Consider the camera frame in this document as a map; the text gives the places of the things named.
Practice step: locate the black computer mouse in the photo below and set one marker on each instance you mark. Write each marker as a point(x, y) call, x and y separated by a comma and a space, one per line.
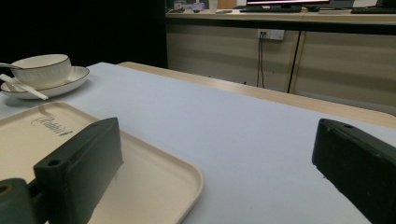
point(313, 9)

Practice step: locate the beige plastic tray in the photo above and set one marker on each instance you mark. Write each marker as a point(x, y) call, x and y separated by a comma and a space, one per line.
point(149, 186)

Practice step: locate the white chopstick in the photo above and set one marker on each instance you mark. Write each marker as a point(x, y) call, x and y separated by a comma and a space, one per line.
point(12, 83)
point(28, 88)

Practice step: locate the long wooden desk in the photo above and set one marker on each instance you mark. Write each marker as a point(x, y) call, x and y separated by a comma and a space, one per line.
point(342, 62)

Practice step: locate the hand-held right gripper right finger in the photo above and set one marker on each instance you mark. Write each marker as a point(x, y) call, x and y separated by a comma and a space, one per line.
point(358, 165)

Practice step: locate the white wall power outlet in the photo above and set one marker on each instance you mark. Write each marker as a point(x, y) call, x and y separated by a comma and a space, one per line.
point(274, 34)

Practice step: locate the white cup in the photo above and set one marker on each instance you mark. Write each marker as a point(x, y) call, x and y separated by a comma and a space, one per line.
point(213, 5)

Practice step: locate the pale blue table mat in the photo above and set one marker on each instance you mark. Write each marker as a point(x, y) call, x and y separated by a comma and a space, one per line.
point(218, 140)

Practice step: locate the white ceramic bowl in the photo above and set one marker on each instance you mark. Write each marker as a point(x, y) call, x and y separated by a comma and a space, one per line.
point(43, 73)

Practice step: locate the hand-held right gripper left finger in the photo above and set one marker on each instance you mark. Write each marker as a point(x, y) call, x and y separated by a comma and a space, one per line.
point(81, 168)

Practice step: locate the black keyboard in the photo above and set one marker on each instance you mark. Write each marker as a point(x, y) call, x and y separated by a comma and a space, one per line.
point(271, 9)
point(373, 10)

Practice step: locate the computer monitor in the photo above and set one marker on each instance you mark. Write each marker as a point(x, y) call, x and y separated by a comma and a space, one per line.
point(286, 2)

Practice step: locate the white ceramic plate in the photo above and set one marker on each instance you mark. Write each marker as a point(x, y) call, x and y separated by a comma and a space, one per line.
point(76, 77)

